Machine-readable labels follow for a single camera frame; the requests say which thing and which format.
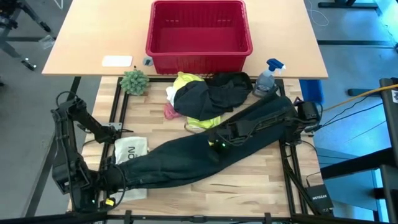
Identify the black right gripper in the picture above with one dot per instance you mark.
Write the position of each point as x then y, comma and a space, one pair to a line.
224, 137

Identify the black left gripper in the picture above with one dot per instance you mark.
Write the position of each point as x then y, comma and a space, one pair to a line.
110, 182

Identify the dark denim jeans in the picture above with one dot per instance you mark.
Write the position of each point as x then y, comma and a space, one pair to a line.
180, 161

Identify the yellow shirt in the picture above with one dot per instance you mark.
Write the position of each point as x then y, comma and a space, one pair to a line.
186, 81

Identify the white garment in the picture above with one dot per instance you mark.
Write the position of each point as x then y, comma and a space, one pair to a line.
171, 95

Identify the red plastic laundry basket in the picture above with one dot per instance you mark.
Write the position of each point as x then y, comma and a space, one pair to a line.
199, 40

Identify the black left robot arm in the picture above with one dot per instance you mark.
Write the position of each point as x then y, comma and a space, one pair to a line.
66, 149

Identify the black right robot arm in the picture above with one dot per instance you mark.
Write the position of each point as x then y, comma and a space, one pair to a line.
267, 119

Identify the white Houston tote bag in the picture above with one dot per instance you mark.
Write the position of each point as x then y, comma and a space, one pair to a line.
130, 149

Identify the pink garment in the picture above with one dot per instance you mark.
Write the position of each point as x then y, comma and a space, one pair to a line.
171, 112

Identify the blue-capped spray bottle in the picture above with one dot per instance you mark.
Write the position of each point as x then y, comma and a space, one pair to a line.
264, 82

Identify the long black floor bar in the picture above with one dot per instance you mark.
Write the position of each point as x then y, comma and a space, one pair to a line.
40, 186

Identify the blue plastic bin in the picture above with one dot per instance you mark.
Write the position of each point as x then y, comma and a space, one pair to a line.
311, 91

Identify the green succulent plant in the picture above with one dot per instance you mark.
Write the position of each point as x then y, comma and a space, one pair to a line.
134, 82

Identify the small grey object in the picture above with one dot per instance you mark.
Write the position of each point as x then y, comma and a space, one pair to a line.
148, 61

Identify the white rectangular tray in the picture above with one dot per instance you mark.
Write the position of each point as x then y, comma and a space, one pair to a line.
117, 61

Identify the black table foot bar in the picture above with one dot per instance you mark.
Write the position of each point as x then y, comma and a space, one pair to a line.
31, 39
354, 42

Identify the black stand base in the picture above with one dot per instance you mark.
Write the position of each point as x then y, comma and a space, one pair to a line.
345, 4

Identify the black tripod stand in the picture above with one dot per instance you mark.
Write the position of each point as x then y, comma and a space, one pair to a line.
18, 18

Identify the black aluminium table frame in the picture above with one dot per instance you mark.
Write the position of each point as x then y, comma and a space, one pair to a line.
199, 218

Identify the black Netgear network switch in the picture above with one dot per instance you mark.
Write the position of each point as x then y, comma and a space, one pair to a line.
319, 199

